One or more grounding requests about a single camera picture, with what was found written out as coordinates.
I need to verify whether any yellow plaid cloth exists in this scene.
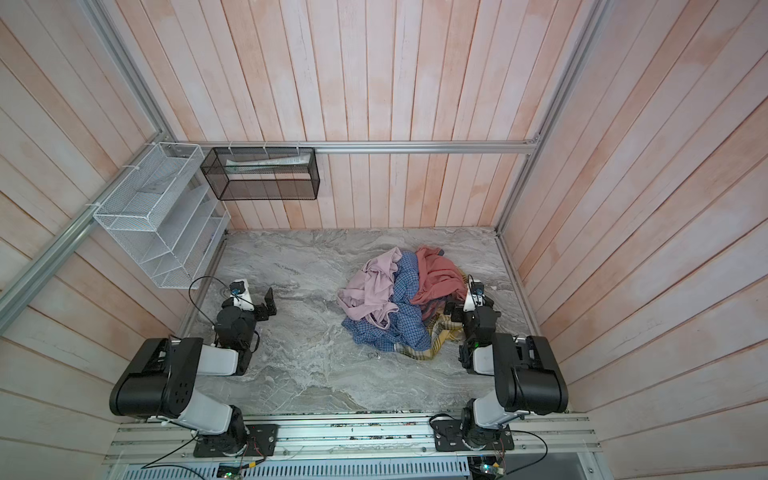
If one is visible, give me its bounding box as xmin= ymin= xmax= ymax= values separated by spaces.
xmin=394 ymin=272 xmax=472 ymax=362

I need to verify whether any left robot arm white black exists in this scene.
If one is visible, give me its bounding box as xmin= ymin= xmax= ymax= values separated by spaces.
xmin=109 ymin=281 xmax=278 ymax=459

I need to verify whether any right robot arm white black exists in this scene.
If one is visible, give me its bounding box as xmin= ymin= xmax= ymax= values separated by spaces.
xmin=428 ymin=305 xmax=569 ymax=452

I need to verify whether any red cloth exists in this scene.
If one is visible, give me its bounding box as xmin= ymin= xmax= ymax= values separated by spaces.
xmin=411 ymin=246 xmax=467 ymax=306

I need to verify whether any blue checked cloth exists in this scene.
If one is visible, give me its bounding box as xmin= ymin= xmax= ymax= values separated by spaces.
xmin=342 ymin=249 xmax=418 ymax=352

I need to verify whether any pink cloth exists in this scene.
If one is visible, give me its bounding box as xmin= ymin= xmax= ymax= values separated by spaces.
xmin=337 ymin=247 xmax=402 ymax=330

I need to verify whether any black mesh basket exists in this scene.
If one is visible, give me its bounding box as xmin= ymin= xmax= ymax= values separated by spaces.
xmin=201 ymin=146 xmax=321 ymax=201

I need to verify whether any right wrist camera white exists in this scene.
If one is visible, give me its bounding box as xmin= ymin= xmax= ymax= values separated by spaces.
xmin=463 ymin=278 xmax=486 ymax=312

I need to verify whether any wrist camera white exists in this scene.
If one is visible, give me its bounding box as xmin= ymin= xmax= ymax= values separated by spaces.
xmin=463 ymin=278 xmax=486 ymax=312
xmin=229 ymin=279 xmax=255 ymax=311

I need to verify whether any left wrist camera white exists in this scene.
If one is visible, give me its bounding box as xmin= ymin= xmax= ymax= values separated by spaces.
xmin=229 ymin=279 xmax=255 ymax=311

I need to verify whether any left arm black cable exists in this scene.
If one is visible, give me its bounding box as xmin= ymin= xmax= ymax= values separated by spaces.
xmin=187 ymin=275 xmax=232 ymax=328

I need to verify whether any white wire mesh shelf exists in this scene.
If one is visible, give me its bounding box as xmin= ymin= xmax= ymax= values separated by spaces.
xmin=94 ymin=143 xmax=230 ymax=290

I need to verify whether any aluminium mounting rail base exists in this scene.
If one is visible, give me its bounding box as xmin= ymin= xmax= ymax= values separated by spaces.
xmin=97 ymin=412 xmax=612 ymax=479

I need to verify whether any aluminium frame horizontal bar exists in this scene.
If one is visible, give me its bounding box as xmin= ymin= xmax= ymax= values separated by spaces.
xmin=193 ymin=140 xmax=538 ymax=154

